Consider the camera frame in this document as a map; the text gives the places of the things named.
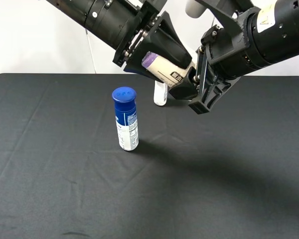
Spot black tablecloth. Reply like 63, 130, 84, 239
0, 74, 299, 239

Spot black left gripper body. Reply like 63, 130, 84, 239
113, 0, 166, 67

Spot blue capped white bottle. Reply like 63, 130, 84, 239
112, 87, 139, 151

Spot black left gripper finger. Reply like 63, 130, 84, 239
148, 11, 192, 69
124, 62, 163, 83

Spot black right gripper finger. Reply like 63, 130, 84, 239
169, 67, 200, 100
188, 77, 240, 115

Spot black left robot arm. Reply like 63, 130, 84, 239
48, 0, 192, 80

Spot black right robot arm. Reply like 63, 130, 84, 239
169, 0, 299, 114

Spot beige tube purple ends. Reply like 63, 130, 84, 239
141, 52, 197, 90

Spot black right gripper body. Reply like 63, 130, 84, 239
201, 7, 264, 80

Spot white bottle black cap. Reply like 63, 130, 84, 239
153, 81, 168, 107

